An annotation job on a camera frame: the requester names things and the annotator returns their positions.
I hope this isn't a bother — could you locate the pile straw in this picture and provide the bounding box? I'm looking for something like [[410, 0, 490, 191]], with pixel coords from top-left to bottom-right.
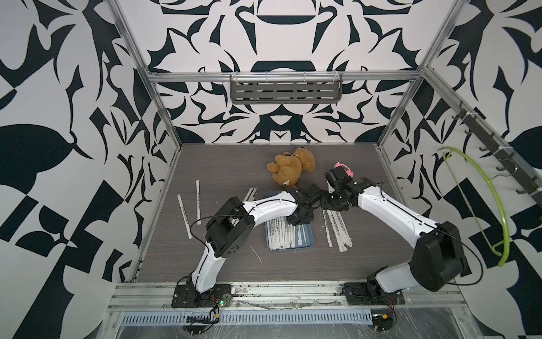
[[324, 210, 353, 253], [196, 179, 202, 225]]

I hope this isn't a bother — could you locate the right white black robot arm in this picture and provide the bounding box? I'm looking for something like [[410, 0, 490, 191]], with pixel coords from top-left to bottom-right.
[[321, 168, 468, 294]]

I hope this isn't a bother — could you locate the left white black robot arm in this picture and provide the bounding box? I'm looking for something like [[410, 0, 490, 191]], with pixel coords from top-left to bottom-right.
[[190, 184, 323, 295]]

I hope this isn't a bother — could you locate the blue plastic storage tray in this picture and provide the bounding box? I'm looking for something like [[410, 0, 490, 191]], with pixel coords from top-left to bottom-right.
[[265, 217, 315, 252]]

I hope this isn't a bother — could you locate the pink alarm clock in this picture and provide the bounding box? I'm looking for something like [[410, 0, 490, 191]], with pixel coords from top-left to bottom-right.
[[334, 162, 354, 178]]

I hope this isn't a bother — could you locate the brown teddy bear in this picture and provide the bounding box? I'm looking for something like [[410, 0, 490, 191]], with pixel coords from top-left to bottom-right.
[[267, 146, 316, 186]]

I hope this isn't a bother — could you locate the lone wrapped straw far left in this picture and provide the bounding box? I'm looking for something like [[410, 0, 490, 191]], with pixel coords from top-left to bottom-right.
[[176, 194, 193, 240]]

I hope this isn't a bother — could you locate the green plastic clothes hanger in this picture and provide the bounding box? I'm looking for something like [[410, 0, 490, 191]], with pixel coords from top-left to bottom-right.
[[437, 146, 511, 268]]

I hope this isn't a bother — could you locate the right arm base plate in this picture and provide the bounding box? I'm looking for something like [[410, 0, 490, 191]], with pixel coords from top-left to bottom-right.
[[342, 282, 405, 306]]

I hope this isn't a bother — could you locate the grey metal wall shelf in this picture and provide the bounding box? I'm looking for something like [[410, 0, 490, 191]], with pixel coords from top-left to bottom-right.
[[229, 71, 342, 105]]

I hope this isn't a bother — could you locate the white slotted cable duct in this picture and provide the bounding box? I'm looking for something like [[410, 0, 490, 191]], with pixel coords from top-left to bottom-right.
[[121, 309, 373, 326]]

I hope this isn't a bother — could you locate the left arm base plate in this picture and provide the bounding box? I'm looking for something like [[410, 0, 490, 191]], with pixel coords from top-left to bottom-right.
[[171, 282, 232, 309]]

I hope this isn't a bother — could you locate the grey wall hook rail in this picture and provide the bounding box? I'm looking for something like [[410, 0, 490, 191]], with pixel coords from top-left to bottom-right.
[[454, 100, 541, 206]]

